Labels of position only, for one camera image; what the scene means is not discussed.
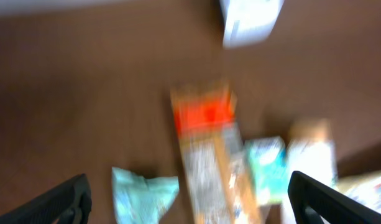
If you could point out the yellow snack bag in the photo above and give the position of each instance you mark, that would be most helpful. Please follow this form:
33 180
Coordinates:
364 188

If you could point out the white barcode scanner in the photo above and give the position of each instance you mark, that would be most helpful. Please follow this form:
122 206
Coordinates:
248 21

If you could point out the mint green snack pouch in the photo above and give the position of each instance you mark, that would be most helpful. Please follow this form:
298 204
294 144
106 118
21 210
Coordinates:
138 200

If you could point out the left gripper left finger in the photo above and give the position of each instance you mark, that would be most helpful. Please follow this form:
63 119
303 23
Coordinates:
69 203

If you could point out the teal tissue pack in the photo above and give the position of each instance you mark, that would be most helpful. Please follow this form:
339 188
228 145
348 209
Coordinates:
268 170

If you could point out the orange pasta package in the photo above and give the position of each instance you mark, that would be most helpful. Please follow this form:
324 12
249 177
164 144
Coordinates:
213 157

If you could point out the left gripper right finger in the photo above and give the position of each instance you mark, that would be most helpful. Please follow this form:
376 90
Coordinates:
313 202

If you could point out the white tube with gold cap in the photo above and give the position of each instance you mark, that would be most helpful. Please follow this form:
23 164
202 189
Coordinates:
311 150

